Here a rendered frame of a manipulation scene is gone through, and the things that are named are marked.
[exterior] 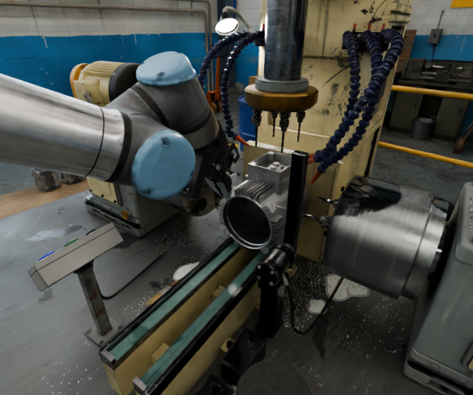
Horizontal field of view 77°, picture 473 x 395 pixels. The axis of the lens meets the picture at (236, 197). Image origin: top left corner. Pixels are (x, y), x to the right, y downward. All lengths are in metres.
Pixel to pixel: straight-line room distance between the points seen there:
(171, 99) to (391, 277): 0.53
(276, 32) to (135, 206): 0.70
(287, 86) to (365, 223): 0.34
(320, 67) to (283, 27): 0.25
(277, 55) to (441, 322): 0.63
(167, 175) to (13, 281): 0.83
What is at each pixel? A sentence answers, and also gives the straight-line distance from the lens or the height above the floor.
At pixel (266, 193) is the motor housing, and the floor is 1.10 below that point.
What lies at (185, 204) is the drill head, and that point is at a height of 1.00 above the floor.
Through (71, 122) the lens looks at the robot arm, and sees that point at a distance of 0.36.
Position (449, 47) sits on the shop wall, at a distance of 5.83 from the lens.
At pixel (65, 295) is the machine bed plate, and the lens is 1.02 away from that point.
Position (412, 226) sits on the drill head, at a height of 1.13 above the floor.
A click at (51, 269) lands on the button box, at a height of 1.07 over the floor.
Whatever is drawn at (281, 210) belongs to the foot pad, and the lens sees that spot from 0.75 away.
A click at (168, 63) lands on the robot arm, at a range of 0.54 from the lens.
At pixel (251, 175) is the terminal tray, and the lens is 0.82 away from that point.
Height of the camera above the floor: 1.47
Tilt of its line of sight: 30 degrees down
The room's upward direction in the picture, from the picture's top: straight up
